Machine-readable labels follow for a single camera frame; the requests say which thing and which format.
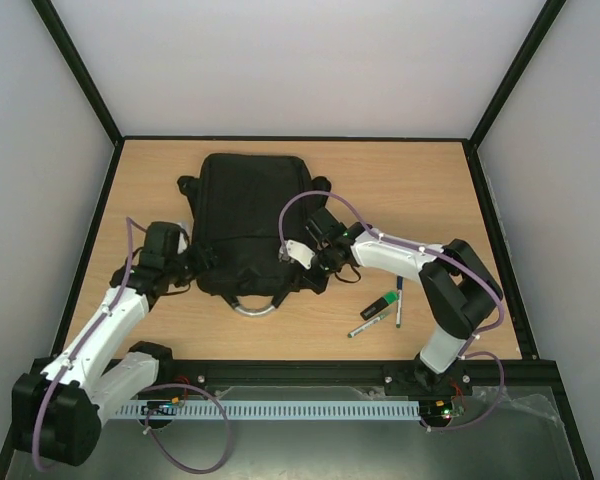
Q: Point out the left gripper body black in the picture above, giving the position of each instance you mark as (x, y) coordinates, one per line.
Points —
(183, 272)

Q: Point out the green black highlighter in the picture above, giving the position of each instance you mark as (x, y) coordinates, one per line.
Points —
(379, 305)

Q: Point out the blue capped marker pen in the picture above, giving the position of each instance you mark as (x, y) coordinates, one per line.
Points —
(399, 301)

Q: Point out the black student bag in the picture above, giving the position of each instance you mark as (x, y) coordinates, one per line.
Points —
(243, 206)

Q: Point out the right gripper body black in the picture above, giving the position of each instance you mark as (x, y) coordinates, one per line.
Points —
(311, 270)

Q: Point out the green capped marker pen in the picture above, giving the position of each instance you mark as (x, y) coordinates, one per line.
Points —
(366, 325)

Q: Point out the grey slotted cable duct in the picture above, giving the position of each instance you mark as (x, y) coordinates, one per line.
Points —
(247, 410)

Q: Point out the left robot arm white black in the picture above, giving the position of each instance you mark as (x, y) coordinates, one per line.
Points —
(59, 412)

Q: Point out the bag grey metal handle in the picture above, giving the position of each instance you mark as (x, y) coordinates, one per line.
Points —
(249, 312)

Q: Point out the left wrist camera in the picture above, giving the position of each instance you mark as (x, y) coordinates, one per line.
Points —
(184, 238)

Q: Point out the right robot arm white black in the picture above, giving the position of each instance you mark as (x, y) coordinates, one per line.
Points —
(460, 290)

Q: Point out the black aluminium frame rail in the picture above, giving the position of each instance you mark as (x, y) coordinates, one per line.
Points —
(397, 378)

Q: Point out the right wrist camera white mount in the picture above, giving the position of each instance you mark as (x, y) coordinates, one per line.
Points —
(296, 252)

